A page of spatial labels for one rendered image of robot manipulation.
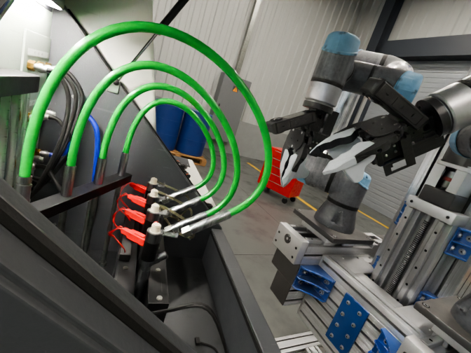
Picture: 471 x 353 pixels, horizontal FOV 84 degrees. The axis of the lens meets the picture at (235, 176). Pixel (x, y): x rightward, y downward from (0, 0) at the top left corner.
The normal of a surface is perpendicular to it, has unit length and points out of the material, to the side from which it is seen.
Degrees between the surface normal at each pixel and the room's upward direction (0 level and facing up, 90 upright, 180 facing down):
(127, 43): 90
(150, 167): 90
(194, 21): 90
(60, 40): 90
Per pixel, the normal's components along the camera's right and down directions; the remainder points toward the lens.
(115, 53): 0.29, 0.33
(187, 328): 0.30, -0.92
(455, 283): -0.86, -0.15
